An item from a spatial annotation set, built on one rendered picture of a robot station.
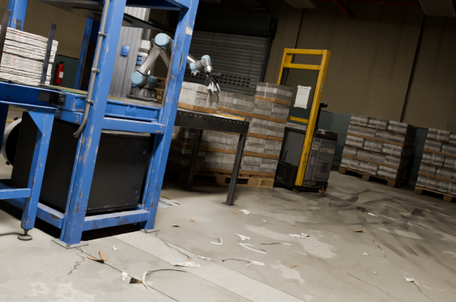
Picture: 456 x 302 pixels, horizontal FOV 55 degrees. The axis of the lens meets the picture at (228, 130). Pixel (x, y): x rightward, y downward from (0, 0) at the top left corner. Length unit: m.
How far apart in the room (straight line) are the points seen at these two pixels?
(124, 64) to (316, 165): 2.88
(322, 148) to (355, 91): 5.46
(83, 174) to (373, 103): 9.35
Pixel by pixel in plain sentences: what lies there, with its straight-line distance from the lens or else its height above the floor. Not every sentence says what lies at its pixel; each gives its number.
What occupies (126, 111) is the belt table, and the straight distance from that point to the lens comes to 2.77.
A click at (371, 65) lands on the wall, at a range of 11.34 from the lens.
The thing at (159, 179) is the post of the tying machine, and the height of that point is 0.34.
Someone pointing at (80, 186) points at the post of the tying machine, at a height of 0.33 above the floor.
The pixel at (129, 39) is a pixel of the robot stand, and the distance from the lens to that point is 4.52.
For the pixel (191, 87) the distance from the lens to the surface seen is 3.86.
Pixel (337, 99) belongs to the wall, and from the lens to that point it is 11.42.
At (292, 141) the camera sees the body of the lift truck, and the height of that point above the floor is 0.62.
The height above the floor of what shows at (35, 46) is 1.00.
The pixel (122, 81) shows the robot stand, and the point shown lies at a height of 0.93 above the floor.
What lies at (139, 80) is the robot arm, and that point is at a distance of 4.13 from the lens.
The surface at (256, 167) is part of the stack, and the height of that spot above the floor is 0.25.
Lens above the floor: 0.89
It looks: 3 degrees down
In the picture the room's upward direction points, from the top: 12 degrees clockwise
